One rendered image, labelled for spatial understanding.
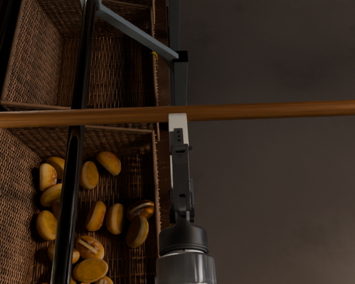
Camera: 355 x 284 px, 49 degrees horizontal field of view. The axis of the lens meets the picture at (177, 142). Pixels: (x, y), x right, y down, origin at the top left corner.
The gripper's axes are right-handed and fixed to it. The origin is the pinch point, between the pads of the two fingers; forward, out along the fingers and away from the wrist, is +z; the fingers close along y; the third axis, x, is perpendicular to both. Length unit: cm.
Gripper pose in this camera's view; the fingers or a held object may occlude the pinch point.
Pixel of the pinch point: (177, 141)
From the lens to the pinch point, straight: 69.5
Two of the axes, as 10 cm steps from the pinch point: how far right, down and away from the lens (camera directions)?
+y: 0.0, 5.3, 8.5
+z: -0.5, -8.5, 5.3
